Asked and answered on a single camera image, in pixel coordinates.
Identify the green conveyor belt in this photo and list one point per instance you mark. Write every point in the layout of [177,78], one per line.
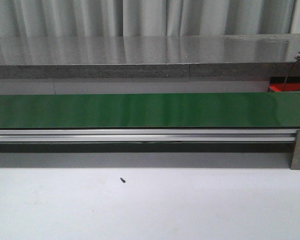
[151,110]

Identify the red plastic tray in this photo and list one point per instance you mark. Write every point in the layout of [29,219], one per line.
[277,84]

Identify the grey stone counter ledge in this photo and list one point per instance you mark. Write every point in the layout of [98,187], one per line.
[164,57]

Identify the grey curtain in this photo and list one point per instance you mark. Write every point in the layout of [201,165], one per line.
[127,18]

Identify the aluminium conveyor side rail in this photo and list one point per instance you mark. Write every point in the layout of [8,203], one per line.
[148,135]

